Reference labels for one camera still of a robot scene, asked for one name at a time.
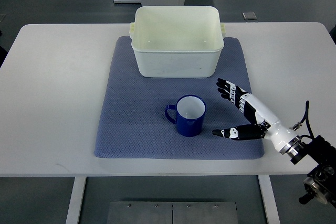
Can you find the white plastic box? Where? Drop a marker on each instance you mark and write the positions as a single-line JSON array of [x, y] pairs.
[[177, 41]]

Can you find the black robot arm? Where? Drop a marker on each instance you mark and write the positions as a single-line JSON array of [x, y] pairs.
[[320, 182]]

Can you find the blue mug white inside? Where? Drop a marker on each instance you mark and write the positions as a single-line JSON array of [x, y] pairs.
[[187, 114]]

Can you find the white table leg right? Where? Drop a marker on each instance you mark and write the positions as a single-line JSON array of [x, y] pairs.
[[268, 199]]

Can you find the white table leg left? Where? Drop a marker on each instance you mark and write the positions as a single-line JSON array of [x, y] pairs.
[[76, 199]]

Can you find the grey floor plate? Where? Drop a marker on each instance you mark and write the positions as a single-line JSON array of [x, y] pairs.
[[249, 16]]

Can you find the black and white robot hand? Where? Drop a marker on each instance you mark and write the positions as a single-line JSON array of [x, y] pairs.
[[263, 123]]

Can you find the blue textured mat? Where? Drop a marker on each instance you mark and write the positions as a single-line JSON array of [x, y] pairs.
[[134, 122]]

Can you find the grey metal base plate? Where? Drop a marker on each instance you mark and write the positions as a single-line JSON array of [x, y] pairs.
[[172, 212]]

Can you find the white table leg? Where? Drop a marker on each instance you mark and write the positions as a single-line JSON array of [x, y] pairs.
[[268, 199], [76, 199]]

